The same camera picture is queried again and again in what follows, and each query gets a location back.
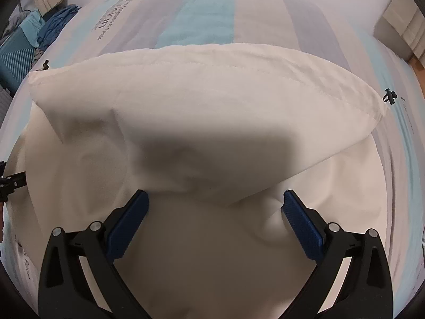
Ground beige curtain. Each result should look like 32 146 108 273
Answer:
373 0 425 62

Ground blue clothes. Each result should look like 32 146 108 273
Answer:
35 4 82 52

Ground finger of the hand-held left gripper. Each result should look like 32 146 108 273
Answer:
0 161 27 203

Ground cream and black hooded jacket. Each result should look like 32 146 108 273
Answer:
7 43 397 319

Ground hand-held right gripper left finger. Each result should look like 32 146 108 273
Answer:
38 189 150 319

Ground light teal cloth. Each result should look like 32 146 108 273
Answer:
19 10 46 48

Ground teal suitcase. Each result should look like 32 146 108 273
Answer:
0 30 38 89

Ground striped bed mattress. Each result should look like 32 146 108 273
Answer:
0 0 425 306

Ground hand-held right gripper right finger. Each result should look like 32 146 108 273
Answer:
282 189 394 319

